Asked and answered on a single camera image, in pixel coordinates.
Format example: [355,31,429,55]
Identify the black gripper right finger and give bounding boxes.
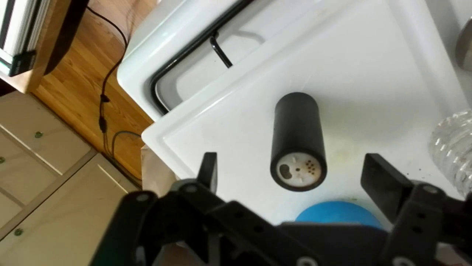
[359,153,472,266]

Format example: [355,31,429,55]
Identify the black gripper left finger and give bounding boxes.
[90,151,284,266]

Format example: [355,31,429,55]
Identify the blue plastic bowl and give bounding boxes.
[293,198,386,232]

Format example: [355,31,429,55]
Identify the black burner grate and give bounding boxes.
[149,0,255,119]

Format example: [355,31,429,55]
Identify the white cutting board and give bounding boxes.
[140,0,472,229]

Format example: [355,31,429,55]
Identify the black floor cable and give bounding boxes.
[84,3,144,187]

